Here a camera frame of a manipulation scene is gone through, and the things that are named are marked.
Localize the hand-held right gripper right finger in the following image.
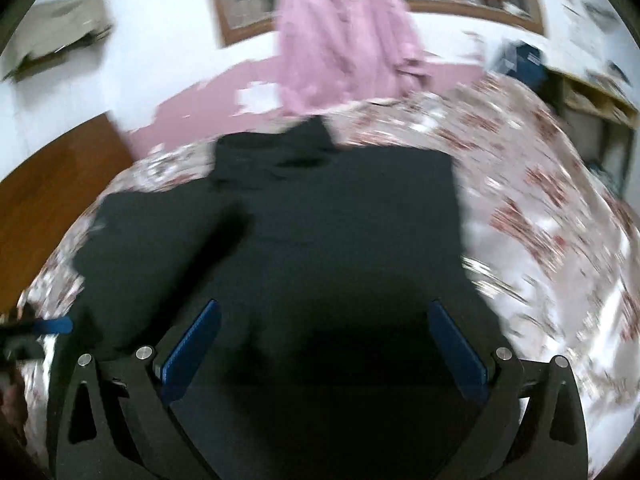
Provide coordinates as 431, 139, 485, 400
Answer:
427, 299, 591, 480

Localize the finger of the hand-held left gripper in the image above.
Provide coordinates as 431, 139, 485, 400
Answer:
0, 316, 75, 336

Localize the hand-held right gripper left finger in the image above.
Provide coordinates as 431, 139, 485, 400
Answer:
47, 299, 223, 480

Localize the black garment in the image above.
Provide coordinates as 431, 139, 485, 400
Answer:
47, 116, 521, 480

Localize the wooden headboard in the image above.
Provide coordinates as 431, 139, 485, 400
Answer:
0, 112, 136, 316

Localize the floral satin bedspread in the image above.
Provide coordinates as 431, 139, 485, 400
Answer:
17, 72, 640, 480

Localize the wooden shelf desk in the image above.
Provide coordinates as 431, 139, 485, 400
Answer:
547, 67, 640, 196

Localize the dark blue backpack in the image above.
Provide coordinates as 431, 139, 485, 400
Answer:
487, 40, 548, 93

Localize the pink curtain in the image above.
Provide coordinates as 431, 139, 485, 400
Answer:
276, 0, 353, 116
345, 0, 432, 98

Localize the wooden framed barred window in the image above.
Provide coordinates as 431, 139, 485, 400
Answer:
205, 0, 548, 48

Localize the cloth-covered wall box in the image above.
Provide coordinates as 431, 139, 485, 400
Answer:
2, 0, 113, 81

